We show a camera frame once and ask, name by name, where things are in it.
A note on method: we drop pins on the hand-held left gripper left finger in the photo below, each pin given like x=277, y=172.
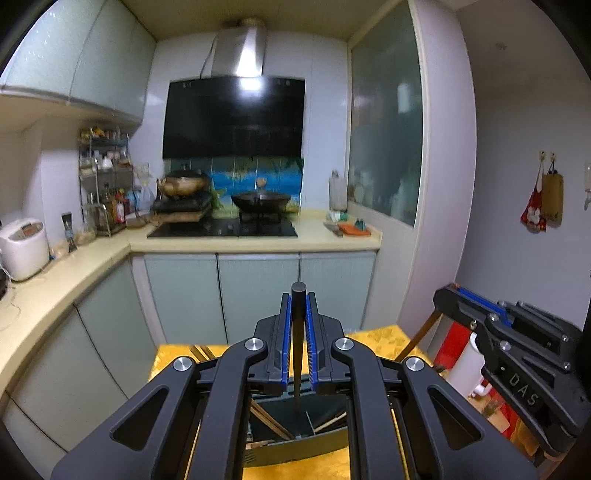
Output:
x=287, y=341

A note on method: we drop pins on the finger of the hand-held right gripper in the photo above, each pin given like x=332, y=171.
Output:
x=455, y=304
x=545, y=330

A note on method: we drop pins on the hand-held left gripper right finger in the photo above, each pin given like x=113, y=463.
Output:
x=310, y=341

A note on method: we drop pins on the black chopstick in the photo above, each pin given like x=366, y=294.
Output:
x=298, y=314

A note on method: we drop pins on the brown wooden chopstick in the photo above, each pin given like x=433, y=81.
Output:
x=272, y=421
x=418, y=337

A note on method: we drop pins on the light bamboo chopstick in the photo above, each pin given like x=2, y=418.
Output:
x=330, y=422

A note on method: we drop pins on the dark green utensil box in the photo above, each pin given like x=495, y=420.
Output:
x=300, y=450

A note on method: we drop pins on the pale green lower cabinets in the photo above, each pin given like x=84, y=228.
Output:
x=258, y=295

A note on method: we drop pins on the pale green cabinets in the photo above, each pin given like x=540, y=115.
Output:
x=258, y=295
x=78, y=60

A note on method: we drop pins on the white plastic pitcher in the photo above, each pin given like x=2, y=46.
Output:
x=461, y=369

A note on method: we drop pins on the yellow patterned tablecloth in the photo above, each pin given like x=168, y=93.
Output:
x=383, y=341

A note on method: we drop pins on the dark brown chopstick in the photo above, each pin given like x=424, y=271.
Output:
x=199, y=354
x=209, y=352

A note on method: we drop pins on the red hanging bag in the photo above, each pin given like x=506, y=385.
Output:
x=533, y=212

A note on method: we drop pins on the orange cloth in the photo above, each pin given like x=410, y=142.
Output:
x=353, y=229

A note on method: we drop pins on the black glass cooktop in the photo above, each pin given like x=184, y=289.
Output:
x=221, y=228

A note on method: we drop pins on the tan hanging bag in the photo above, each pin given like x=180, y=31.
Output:
x=552, y=198

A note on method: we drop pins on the black wok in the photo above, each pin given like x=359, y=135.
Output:
x=261, y=201

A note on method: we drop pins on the clear plastic jar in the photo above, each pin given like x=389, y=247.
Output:
x=338, y=194

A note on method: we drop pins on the black induction cooker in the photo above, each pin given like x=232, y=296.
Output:
x=182, y=207

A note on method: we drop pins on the blue painted backsplash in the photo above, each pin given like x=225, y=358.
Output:
x=231, y=177

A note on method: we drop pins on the brass pot with lid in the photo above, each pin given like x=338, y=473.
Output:
x=184, y=182

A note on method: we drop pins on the frosted glass partition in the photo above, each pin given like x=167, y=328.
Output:
x=383, y=115

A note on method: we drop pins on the clear plastic bag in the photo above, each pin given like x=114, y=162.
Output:
x=144, y=189

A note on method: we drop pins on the beige kitchen countertop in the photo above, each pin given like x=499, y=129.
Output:
x=69, y=277

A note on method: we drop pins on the glass jar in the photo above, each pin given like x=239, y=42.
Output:
x=89, y=226

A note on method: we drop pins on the black glass range hood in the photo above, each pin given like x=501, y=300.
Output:
x=231, y=115

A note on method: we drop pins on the metal spice rack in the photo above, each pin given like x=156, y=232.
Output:
x=104, y=184

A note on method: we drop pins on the white rice cooker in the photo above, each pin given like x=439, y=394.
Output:
x=23, y=249

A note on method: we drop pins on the steel hood chimney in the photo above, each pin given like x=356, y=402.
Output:
x=240, y=50

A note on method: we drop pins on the pale green upper cabinets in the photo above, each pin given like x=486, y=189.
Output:
x=78, y=60

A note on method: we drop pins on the white wall fixture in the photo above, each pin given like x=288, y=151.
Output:
x=587, y=184

